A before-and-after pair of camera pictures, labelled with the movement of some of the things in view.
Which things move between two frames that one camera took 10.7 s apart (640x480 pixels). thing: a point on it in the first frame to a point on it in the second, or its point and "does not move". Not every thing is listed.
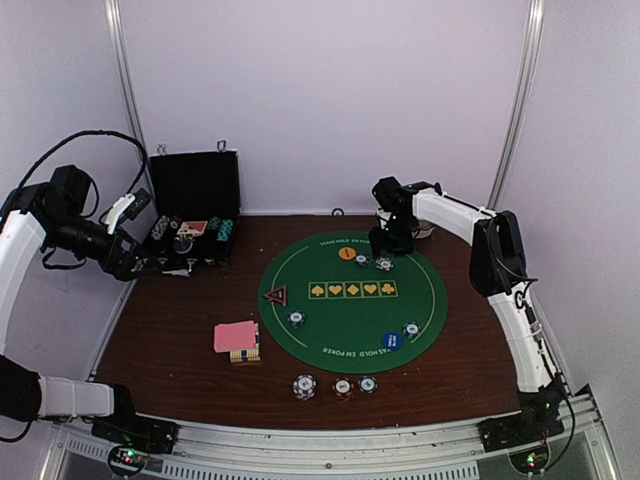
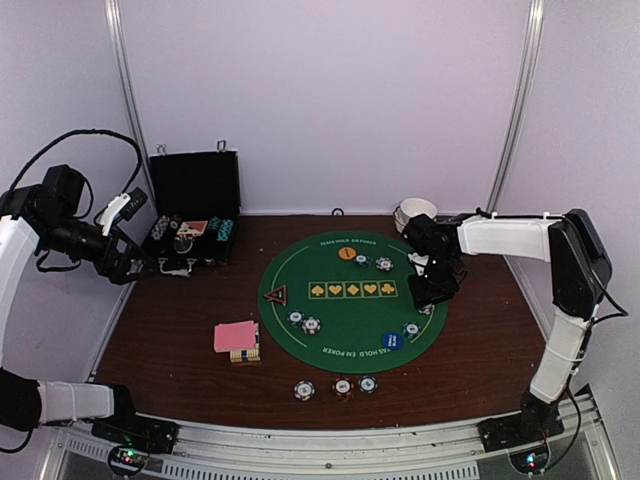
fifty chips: (296, 318) does not move
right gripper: (380, 241) to (423, 297)
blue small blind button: (392, 341) does not move
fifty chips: (363, 260) does not move
